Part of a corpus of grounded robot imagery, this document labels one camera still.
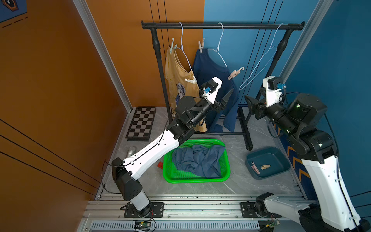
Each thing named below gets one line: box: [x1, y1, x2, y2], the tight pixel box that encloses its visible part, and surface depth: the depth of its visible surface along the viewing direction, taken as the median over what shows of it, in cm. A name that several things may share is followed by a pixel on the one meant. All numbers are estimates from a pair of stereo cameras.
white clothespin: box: [184, 75, 198, 84], surface depth 65 cm
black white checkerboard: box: [125, 106, 157, 142], surface depth 109 cm
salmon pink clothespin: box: [251, 161, 260, 175], surface depth 87 cm
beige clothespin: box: [198, 37, 205, 53], surface depth 77 cm
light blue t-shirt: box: [171, 144, 226, 178], surface depth 86 cm
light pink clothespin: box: [228, 66, 245, 81], surface depth 61 cm
